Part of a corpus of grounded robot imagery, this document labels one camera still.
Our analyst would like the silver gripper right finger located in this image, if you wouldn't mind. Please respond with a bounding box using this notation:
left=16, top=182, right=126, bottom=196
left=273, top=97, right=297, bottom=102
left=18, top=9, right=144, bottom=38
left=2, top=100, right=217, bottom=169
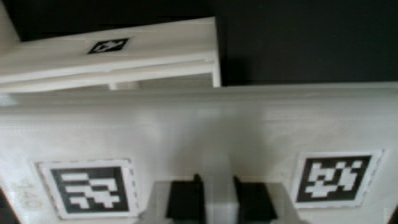
left=233, top=177, right=277, bottom=224

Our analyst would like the white cabinet door panel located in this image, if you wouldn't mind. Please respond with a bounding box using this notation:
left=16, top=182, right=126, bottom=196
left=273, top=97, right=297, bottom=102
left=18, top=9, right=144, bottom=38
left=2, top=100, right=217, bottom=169
left=0, top=17, right=220, bottom=93
left=0, top=87, right=398, bottom=224

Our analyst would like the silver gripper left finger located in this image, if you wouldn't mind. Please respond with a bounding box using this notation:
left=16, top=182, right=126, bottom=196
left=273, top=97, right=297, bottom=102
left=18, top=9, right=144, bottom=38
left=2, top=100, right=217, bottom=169
left=165, top=175, right=206, bottom=224

